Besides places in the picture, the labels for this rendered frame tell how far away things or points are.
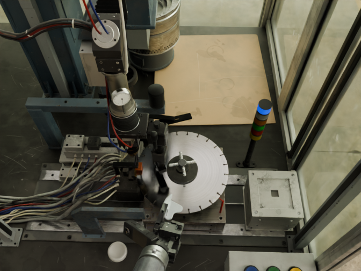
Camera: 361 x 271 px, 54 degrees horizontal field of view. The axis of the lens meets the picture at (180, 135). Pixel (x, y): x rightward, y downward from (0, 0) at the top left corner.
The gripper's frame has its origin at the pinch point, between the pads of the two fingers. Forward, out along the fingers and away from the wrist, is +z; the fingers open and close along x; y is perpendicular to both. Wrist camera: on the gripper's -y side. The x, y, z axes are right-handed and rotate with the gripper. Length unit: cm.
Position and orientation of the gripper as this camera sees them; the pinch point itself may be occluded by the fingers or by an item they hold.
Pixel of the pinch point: (166, 211)
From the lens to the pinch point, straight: 116.0
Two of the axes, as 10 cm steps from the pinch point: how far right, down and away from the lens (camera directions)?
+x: 1.4, -9.1, -4.0
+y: 9.7, 2.1, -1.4
